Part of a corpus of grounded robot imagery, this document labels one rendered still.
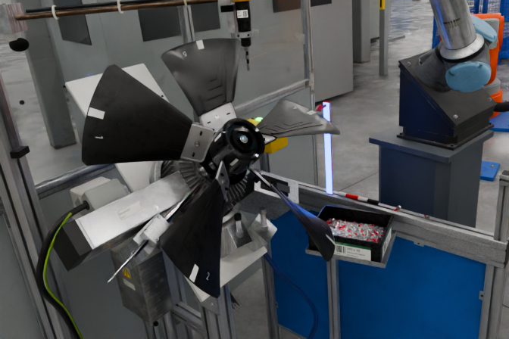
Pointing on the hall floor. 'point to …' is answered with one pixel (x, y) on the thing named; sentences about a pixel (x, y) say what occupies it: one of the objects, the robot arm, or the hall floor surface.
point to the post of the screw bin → (333, 298)
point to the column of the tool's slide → (30, 230)
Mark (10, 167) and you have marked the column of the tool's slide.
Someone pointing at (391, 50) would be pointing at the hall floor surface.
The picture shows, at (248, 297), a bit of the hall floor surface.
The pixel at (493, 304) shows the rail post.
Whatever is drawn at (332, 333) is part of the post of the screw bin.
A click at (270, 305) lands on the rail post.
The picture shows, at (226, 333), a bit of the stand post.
